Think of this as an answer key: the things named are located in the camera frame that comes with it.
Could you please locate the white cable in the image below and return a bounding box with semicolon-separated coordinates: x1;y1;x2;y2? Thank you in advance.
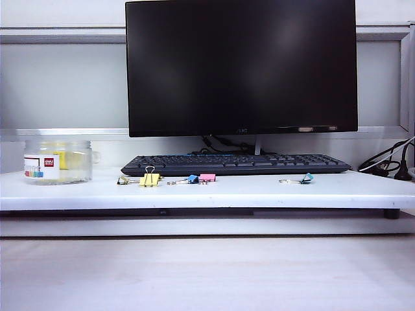
359;141;415;172

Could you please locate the black computer monitor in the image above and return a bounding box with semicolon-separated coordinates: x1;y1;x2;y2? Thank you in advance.
124;0;359;138

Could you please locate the aluminium partition post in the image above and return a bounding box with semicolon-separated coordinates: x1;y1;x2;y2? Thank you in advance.
399;21;415;133

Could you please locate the clear plastic jar with label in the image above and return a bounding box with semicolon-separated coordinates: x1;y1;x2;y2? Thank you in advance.
23;139;94;186

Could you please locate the shiny silver partition rail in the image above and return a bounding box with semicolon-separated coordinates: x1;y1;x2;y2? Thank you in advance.
0;128;410;142

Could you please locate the black power plug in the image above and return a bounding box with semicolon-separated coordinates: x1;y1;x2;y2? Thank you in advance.
394;142;415;181

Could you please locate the black computer keyboard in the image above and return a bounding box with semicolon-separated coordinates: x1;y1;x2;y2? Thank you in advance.
120;153;353;178

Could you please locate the white desk riser board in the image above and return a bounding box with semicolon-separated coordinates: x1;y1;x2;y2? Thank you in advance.
0;168;415;211

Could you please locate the thin black monitor cable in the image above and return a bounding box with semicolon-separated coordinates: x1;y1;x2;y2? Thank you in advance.
191;135;260;155

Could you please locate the gray aluminium partition rail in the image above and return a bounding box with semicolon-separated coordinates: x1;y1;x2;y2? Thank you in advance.
0;25;415;45

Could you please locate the thick black power cable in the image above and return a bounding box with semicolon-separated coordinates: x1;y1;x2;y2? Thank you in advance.
358;137;415;178

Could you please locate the small yellow binder clip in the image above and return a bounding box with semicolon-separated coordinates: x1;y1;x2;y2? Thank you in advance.
116;175;141;186

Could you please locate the teal binder clip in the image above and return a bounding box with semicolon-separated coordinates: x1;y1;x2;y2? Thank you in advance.
278;172;314;185

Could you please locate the blue binder clip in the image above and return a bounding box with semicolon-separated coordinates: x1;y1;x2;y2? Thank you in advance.
167;174;199;186

